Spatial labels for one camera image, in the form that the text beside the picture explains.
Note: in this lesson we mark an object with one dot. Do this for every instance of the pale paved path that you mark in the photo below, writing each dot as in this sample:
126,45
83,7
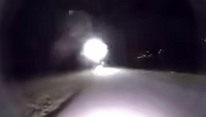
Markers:
132,96

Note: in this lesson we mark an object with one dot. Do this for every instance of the bare dirt verge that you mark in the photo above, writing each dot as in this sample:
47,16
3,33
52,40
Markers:
46,97

